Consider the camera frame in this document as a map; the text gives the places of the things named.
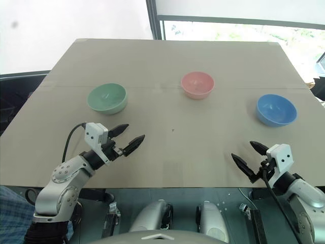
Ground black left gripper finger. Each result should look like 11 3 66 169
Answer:
108 124 130 139
121 134 146 157

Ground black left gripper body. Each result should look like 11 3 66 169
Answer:
101 136 125 162

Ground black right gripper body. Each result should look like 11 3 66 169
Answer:
256 157 277 182

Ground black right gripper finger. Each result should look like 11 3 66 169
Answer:
231 152 260 184
249 141 269 156

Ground green bowl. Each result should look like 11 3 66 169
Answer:
86 83 127 115

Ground blue bowl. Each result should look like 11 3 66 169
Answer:
255 94 298 127

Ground beige cardboard table cover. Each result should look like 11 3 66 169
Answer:
0 38 325 189

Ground silver rounded robot leg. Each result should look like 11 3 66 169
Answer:
196 200 230 243
128 199 175 233

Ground red bowl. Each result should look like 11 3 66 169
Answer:
180 71 215 100

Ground grey robot torso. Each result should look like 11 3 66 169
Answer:
95 229 225 244

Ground dark furniture beside table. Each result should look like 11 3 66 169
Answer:
0 69 53 138

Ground blue plaid cloth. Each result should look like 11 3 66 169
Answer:
0 186 37 244

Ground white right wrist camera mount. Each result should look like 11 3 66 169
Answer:
265 143 291 188

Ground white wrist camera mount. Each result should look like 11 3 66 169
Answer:
265 143 291 188
84 122 111 167

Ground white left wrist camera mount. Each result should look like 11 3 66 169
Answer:
84 122 111 167

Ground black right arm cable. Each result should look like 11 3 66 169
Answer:
261 162 301 244

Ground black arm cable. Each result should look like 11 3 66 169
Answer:
261 162 301 244
62 123 87 163

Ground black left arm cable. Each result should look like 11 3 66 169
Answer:
62 123 87 163

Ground black bracket under table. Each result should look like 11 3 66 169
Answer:
238 203 269 244
101 202 120 239

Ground dark window frame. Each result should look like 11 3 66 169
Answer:
145 0 325 41

